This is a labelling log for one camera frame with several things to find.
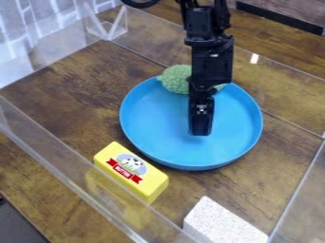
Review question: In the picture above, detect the white speckled foam block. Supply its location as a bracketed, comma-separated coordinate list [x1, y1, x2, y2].
[184, 196, 268, 243]

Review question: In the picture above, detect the clear acrylic enclosure wall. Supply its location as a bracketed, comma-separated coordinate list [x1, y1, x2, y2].
[0, 0, 325, 243]

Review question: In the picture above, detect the yellow butter block toy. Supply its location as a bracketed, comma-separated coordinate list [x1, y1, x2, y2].
[93, 141, 169, 204]

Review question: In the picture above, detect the blue round tray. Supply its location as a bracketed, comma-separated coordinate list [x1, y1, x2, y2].
[119, 77, 264, 171]

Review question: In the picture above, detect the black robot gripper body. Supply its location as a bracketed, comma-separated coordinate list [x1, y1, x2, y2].
[176, 0, 236, 93]

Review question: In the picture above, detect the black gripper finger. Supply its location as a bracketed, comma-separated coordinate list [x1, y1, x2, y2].
[188, 84, 214, 136]

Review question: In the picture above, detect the black baseboard strip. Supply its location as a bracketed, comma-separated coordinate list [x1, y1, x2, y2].
[237, 1, 325, 36]

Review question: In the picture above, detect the white sheer curtain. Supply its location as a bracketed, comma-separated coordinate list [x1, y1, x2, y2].
[0, 0, 122, 89]

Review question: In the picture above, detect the clear acrylic corner bracket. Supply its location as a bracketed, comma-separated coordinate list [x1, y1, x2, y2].
[83, 5, 129, 41]

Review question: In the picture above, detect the green bitter gourd toy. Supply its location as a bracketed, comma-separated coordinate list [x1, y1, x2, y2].
[157, 65, 229, 95]

